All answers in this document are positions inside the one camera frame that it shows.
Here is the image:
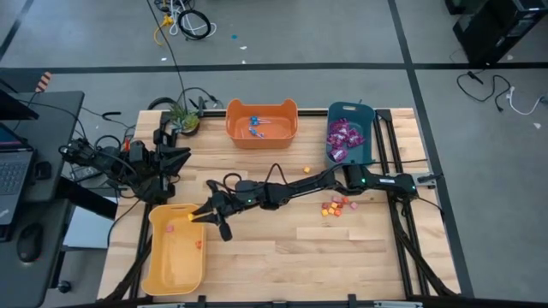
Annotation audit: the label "black desk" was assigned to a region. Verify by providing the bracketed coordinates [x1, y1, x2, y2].
[0, 90, 86, 308]

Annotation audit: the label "orange plastic bin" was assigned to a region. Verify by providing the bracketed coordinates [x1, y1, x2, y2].
[224, 98, 300, 151]

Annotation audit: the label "black laptop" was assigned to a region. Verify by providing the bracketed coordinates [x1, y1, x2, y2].
[0, 121, 36, 227]

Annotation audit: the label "black power adapter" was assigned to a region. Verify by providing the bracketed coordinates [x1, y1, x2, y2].
[33, 160, 53, 181]

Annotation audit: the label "grey power strip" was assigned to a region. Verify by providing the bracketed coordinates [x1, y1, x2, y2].
[70, 166, 102, 183]

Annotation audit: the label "teal plastic bin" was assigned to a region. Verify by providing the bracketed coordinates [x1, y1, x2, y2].
[325, 101, 378, 168]

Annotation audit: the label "long black cable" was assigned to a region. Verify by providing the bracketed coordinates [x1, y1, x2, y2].
[145, 0, 189, 110]

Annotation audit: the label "black cable with plug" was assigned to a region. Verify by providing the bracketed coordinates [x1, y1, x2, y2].
[456, 69, 514, 114]

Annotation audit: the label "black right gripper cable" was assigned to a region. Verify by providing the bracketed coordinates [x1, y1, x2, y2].
[221, 172, 246, 193]

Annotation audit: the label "black cables with plugs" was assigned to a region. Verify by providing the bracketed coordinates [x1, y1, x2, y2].
[176, 86, 224, 110]

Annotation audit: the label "potted succulent plant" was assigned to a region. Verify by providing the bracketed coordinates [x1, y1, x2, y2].
[169, 102, 201, 137]

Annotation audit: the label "orange black striped object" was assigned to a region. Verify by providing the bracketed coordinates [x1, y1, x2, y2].
[34, 71, 53, 94]

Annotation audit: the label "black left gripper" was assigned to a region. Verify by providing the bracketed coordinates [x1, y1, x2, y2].
[145, 114, 193, 185]

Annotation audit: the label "black computer mouse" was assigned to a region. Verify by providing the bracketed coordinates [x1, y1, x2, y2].
[16, 222, 45, 264]

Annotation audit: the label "yellow cable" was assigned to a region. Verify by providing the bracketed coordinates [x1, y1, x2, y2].
[152, 14, 175, 47]

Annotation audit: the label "coiled black cable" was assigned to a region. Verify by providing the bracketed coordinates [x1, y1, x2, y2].
[176, 9, 213, 42]

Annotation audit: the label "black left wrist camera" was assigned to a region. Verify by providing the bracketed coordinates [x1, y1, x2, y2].
[129, 139, 150, 164]

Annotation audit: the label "white board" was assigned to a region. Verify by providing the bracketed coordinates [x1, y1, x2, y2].
[63, 195, 120, 250]

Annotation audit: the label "yellow plastic bin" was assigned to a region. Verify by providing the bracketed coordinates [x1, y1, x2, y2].
[140, 203, 207, 297]

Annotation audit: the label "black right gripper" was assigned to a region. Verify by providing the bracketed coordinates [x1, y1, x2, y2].
[191, 180, 243, 241]

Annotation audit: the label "black equipment cabinet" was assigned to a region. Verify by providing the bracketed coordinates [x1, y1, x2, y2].
[444, 0, 548, 66]

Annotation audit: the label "white cable with plug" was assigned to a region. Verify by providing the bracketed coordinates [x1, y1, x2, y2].
[504, 85, 545, 116]

